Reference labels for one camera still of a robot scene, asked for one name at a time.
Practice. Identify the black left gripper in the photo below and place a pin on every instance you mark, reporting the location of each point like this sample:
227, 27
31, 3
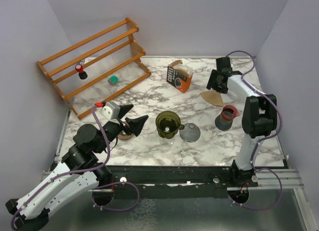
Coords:
136, 125

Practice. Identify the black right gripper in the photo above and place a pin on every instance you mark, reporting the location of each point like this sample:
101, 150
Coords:
211, 83

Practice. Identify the brown paper coffee filter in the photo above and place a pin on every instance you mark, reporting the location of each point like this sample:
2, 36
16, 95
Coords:
213, 97

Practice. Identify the olive green glass dripper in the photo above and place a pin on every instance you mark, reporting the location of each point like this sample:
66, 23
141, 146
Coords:
168, 124

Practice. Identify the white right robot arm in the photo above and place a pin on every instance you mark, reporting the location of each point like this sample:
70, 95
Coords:
259, 116

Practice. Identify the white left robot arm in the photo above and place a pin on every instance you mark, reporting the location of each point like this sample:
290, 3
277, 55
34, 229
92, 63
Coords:
81, 169

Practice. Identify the round wooden dripper base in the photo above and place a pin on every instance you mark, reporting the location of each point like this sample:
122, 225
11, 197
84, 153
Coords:
124, 136

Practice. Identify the orange coffee filter box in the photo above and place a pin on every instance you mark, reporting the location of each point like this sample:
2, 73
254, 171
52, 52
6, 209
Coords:
178, 80

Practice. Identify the brown filters in box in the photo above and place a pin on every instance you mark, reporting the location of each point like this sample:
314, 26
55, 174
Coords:
180, 67

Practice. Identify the grey carafe with red lid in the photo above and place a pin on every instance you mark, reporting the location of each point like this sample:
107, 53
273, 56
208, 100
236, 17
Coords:
225, 119

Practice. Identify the green small block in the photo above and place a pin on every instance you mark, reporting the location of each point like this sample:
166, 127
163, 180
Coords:
113, 80

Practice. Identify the clear glass server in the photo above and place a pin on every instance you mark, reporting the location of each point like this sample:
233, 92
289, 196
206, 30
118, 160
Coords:
167, 141

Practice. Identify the orange wooden shelf rack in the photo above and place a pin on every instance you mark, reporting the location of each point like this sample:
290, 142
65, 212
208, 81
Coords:
110, 52

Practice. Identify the red black stamp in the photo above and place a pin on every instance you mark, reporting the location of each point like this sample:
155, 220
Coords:
81, 73

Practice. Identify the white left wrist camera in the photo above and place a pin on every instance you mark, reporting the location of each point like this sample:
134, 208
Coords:
109, 110

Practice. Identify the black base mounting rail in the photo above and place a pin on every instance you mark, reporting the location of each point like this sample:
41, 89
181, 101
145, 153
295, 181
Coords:
140, 182

